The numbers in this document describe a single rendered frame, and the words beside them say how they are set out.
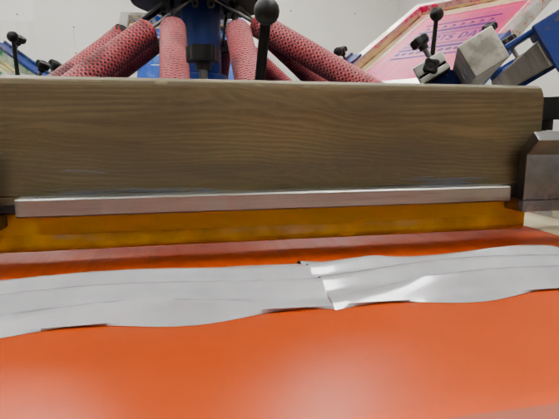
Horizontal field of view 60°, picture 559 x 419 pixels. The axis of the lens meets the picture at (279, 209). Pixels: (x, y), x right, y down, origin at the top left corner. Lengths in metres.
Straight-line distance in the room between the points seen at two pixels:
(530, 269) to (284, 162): 0.14
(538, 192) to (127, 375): 0.28
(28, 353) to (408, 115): 0.24
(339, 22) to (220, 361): 4.64
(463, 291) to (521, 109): 0.16
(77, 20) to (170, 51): 3.71
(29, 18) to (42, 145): 4.36
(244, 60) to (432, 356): 0.73
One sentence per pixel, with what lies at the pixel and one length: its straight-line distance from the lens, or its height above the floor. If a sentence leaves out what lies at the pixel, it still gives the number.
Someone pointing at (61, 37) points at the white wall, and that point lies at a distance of 4.57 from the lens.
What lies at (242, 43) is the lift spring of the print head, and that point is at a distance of 0.91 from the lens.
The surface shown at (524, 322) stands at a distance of 0.22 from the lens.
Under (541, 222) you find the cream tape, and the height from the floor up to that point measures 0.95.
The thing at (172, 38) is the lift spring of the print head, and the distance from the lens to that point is 0.91.
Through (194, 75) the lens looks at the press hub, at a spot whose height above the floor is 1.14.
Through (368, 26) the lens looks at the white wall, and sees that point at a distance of 4.86.
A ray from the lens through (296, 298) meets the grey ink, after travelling 0.22.
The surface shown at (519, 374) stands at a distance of 0.18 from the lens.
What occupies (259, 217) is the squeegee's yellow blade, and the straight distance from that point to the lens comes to 0.31.
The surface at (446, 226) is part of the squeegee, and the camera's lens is 0.35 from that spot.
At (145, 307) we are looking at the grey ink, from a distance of 0.21.
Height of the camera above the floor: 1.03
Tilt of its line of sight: 10 degrees down
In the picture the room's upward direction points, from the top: straight up
